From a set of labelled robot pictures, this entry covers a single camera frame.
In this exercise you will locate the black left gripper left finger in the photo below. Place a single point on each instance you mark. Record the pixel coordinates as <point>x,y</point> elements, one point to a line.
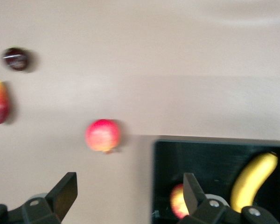
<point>56,203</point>

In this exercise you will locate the red pomegranate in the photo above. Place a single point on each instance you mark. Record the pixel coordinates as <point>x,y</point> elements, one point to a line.
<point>102,135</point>

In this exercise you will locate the black plastic box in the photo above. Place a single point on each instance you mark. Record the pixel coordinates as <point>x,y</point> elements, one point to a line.
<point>200,158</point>

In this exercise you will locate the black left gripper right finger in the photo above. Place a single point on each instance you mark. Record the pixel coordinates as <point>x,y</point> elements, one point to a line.
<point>200,207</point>

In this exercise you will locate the dark purple mangosteen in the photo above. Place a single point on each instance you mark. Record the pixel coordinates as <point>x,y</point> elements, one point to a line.
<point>16,59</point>

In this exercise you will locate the yellow banana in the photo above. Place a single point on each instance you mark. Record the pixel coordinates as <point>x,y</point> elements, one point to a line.
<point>252,179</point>

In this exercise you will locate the red yellow apple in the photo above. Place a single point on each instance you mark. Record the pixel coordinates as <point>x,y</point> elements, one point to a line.
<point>177,200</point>

